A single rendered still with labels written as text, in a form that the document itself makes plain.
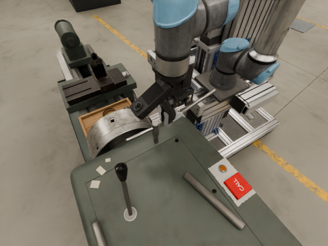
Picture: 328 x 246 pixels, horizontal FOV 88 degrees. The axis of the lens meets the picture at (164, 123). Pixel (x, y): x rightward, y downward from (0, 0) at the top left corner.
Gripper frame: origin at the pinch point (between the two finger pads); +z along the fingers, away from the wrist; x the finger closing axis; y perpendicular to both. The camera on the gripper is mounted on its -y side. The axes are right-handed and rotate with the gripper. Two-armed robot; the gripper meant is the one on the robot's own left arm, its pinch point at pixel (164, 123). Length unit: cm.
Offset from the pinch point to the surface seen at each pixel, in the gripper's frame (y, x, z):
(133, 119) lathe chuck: -5.3, 16.2, 12.6
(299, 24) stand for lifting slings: 459, 162, 133
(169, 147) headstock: -0.2, -4.3, 9.4
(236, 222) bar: 2.5, -33.3, 7.2
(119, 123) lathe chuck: -11.5, 16.0, 11.2
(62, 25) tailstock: -12, 141, 20
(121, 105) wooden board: -1, 58, 46
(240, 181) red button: 11.7, -26.2, 8.1
